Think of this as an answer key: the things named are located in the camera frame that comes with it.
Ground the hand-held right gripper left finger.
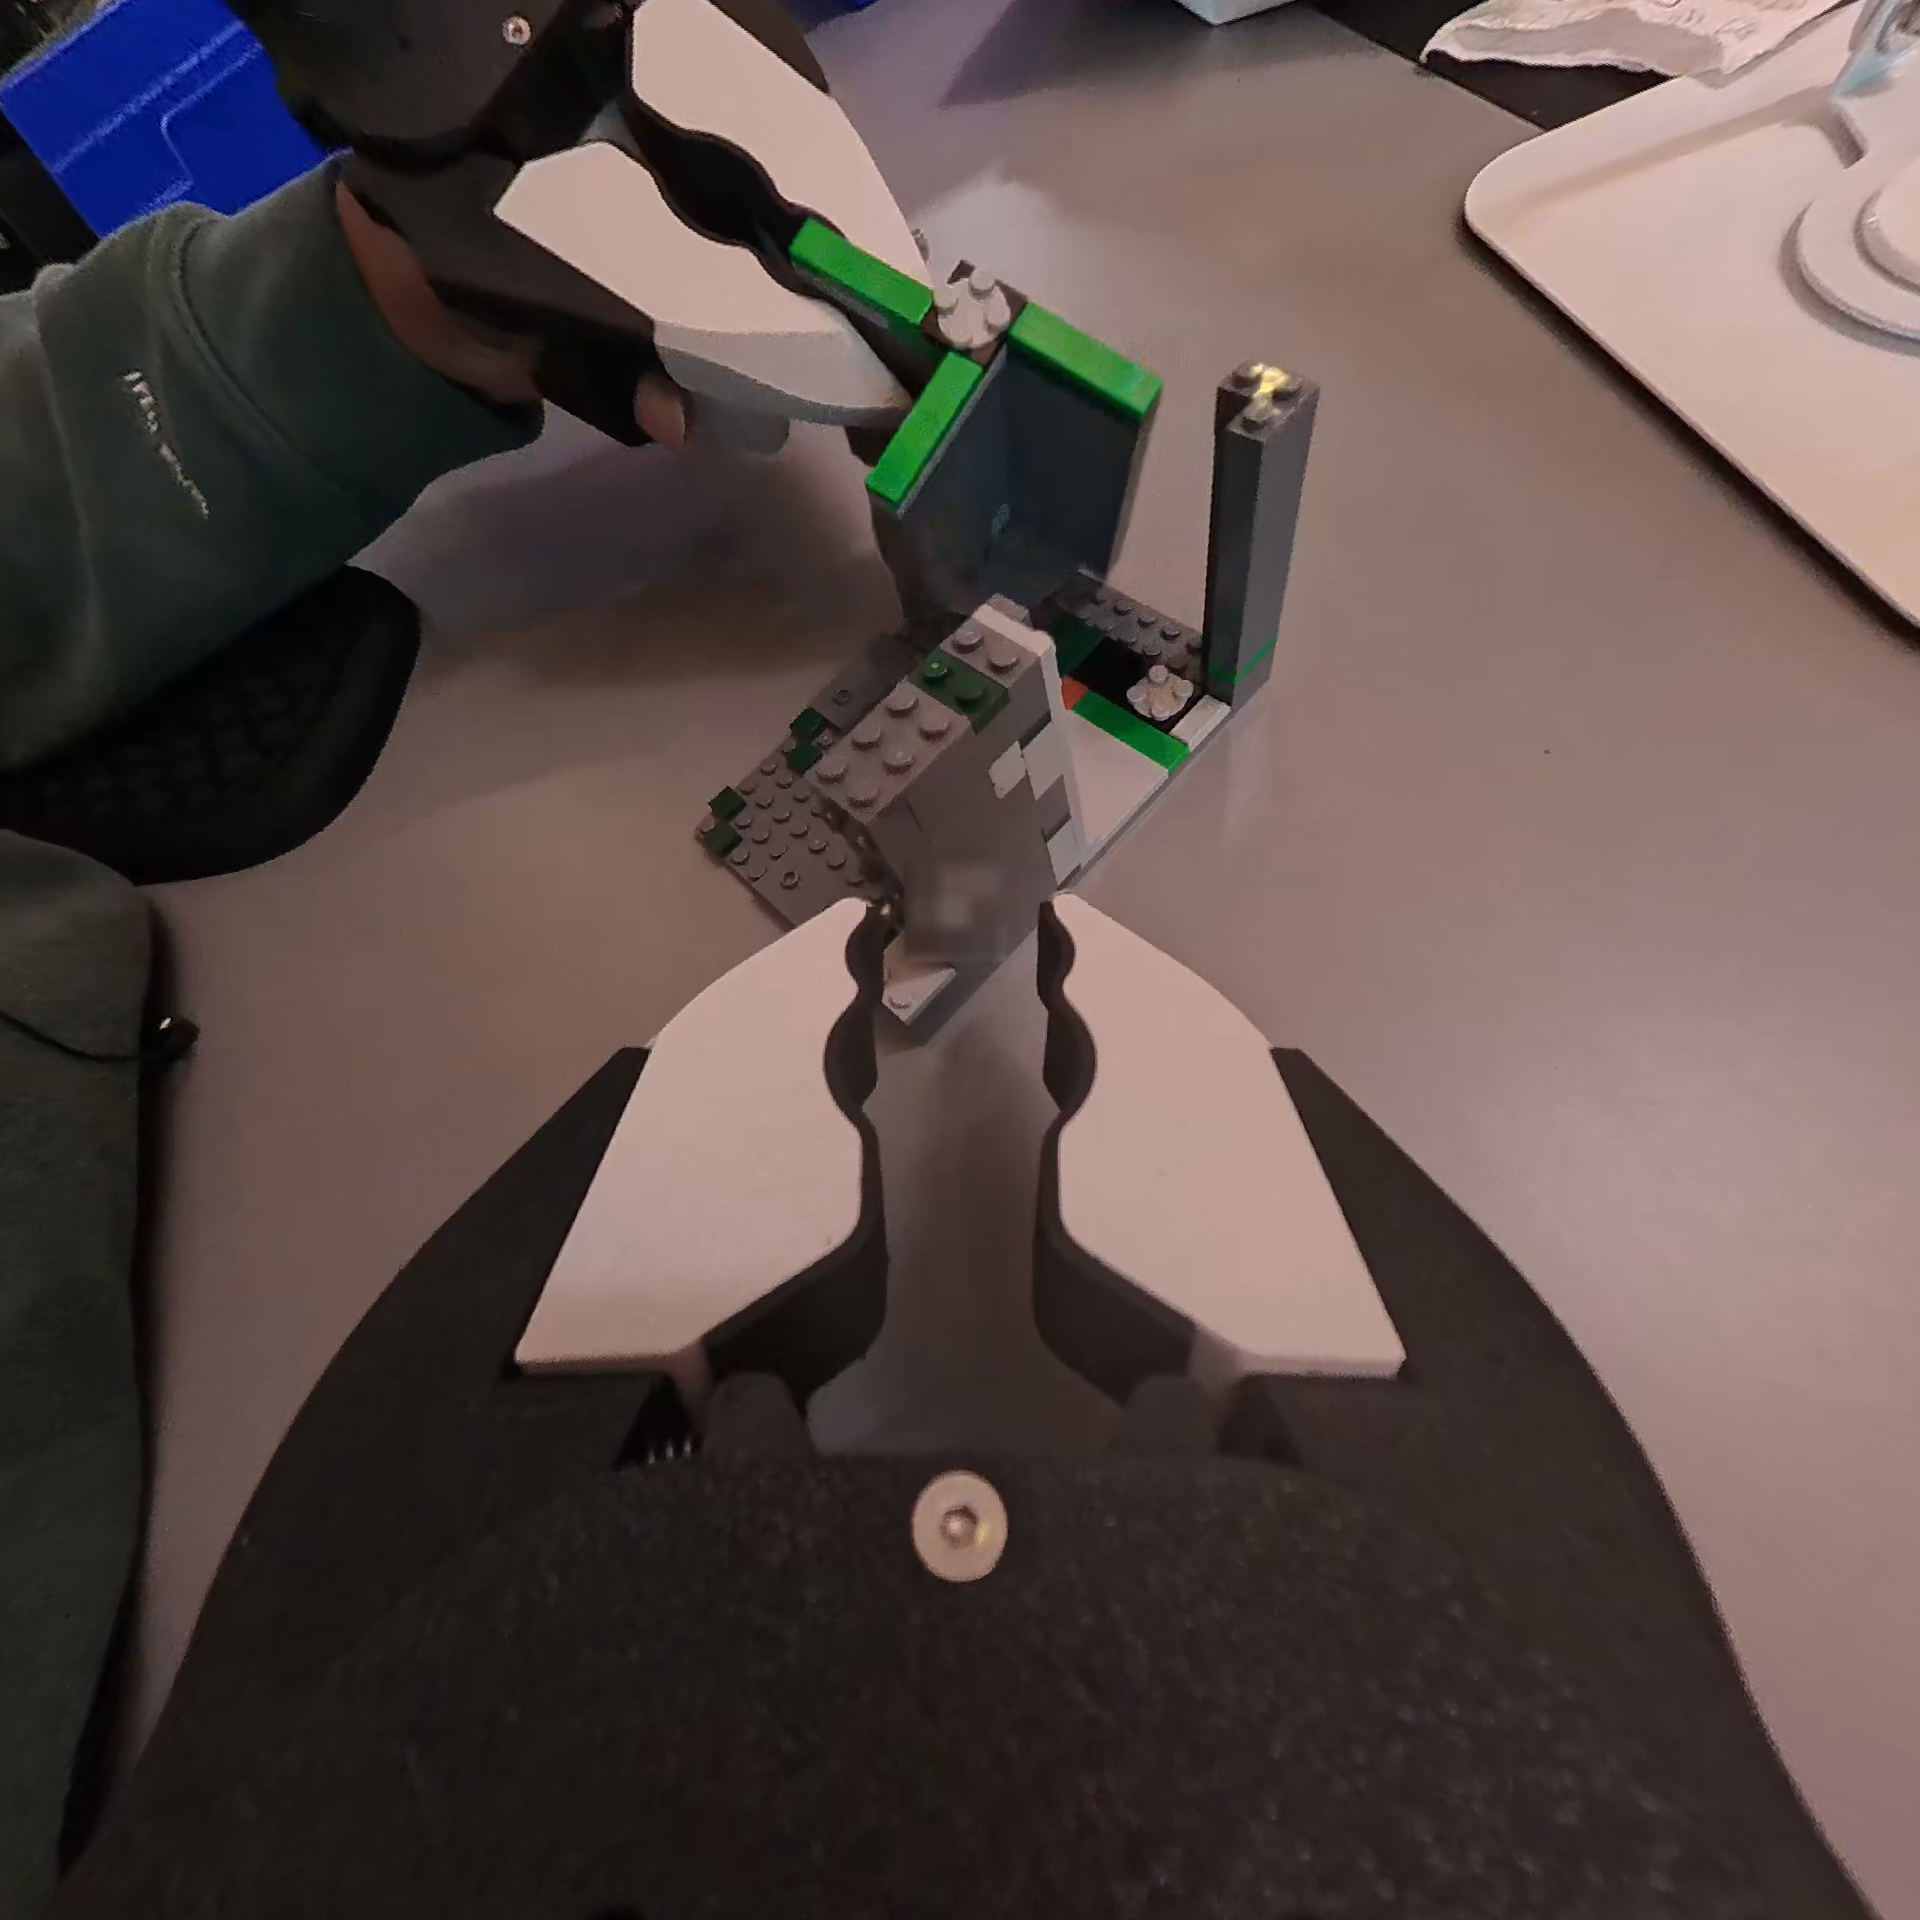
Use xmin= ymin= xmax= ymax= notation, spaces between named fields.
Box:
xmin=515 ymin=897 xmax=891 ymax=1417

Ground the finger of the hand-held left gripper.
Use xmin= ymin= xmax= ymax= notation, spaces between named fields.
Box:
xmin=619 ymin=0 xmax=938 ymax=291
xmin=491 ymin=143 xmax=918 ymax=455

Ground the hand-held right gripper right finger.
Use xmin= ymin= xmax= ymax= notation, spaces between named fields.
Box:
xmin=1028 ymin=897 xmax=1412 ymax=1419

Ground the green topped toy brick door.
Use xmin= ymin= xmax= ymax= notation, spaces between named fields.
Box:
xmin=787 ymin=218 xmax=1169 ymax=633

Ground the grey toy brick model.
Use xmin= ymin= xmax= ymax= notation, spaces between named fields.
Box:
xmin=696 ymin=360 xmax=1321 ymax=1041

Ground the person's left forearm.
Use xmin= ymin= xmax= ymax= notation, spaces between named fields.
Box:
xmin=0 ymin=163 xmax=545 ymax=771

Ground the grey desk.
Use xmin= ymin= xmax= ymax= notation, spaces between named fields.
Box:
xmin=136 ymin=0 xmax=1920 ymax=1920

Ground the person's left hand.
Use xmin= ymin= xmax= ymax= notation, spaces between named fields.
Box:
xmin=337 ymin=157 xmax=696 ymax=449

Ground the blue box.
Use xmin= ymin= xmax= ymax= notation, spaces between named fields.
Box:
xmin=0 ymin=36 xmax=330 ymax=241

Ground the white crumpled paper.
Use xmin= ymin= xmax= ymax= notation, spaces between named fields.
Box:
xmin=1418 ymin=0 xmax=1855 ymax=81

